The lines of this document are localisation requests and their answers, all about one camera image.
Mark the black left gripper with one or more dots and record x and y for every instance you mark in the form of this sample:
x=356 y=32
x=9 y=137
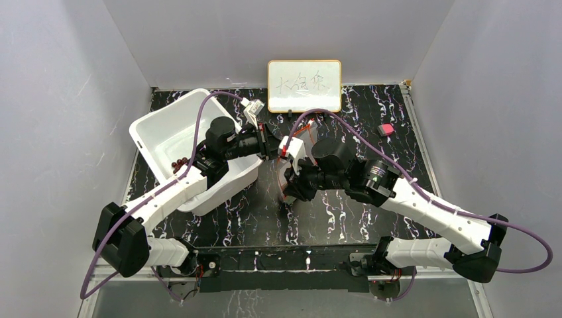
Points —
x=266 y=140

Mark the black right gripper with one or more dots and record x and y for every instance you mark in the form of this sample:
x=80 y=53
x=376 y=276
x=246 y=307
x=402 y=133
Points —
x=292 y=186

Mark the clear zip top bag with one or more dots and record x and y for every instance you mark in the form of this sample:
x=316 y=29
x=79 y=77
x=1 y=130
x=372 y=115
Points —
x=310 y=130

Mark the dark red grape bunch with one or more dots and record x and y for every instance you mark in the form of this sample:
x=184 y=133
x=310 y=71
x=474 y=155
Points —
x=177 y=165

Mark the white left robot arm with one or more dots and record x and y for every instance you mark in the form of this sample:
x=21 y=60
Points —
x=202 y=182

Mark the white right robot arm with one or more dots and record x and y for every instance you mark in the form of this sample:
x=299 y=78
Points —
x=469 y=247

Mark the pink whiteboard eraser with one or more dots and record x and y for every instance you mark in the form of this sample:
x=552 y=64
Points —
x=385 y=129

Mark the small whiteboard with writing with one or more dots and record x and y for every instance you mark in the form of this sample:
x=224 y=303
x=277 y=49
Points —
x=297 y=86

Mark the white plastic bin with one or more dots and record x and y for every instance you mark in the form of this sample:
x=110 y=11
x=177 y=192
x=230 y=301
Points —
x=166 y=135

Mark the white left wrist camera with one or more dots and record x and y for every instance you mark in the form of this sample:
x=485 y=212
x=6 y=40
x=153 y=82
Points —
x=251 y=108

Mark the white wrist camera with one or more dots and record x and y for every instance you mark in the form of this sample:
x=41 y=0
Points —
x=295 y=149
x=251 y=108

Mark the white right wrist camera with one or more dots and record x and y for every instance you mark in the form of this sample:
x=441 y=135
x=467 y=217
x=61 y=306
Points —
x=295 y=149

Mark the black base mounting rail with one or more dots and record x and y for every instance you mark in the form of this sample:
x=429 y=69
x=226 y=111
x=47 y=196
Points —
x=294 y=267

